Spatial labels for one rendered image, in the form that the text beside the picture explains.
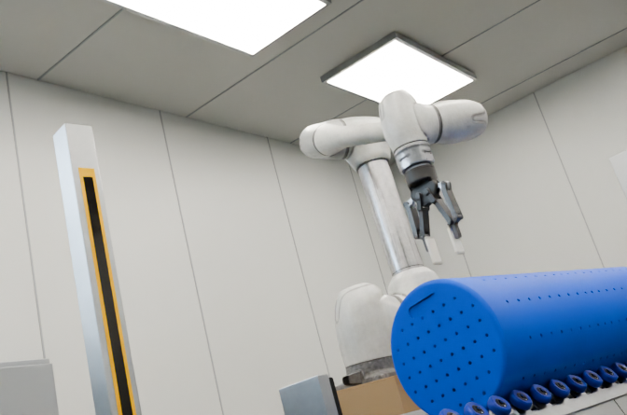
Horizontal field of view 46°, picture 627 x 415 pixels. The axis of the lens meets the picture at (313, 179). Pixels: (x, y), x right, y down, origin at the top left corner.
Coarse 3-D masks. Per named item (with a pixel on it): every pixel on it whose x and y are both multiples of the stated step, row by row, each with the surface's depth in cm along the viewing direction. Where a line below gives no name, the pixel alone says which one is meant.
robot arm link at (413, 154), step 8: (408, 144) 179; (416, 144) 179; (424, 144) 180; (400, 152) 180; (408, 152) 179; (416, 152) 178; (424, 152) 179; (400, 160) 180; (408, 160) 179; (416, 160) 178; (424, 160) 178; (432, 160) 180; (400, 168) 180; (408, 168) 180
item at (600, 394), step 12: (612, 384) 167; (624, 384) 170; (552, 396) 151; (576, 396) 155; (588, 396) 157; (600, 396) 159; (612, 396) 161; (516, 408) 141; (540, 408) 144; (552, 408) 146; (564, 408) 148; (576, 408) 150
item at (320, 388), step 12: (300, 384) 120; (312, 384) 118; (324, 384) 118; (288, 396) 122; (300, 396) 120; (312, 396) 118; (324, 396) 117; (336, 396) 119; (288, 408) 122; (300, 408) 120; (312, 408) 118; (324, 408) 116; (336, 408) 117
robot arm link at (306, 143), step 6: (330, 120) 237; (336, 120) 237; (312, 126) 233; (318, 126) 228; (306, 132) 233; (312, 132) 229; (300, 138) 237; (306, 138) 231; (312, 138) 228; (300, 144) 238; (306, 144) 232; (312, 144) 228; (306, 150) 234; (312, 150) 230; (342, 150) 234; (312, 156) 235; (318, 156) 232; (324, 156) 231; (330, 156) 234; (336, 156) 235; (342, 156) 237
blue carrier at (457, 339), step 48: (432, 288) 152; (480, 288) 147; (528, 288) 158; (576, 288) 170; (624, 288) 186; (432, 336) 151; (480, 336) 143; (528, 336) 146; (576, 336) 159; (624, 336) 175; (432, 384) 151; (480, 384) 143; (528, 384) 147
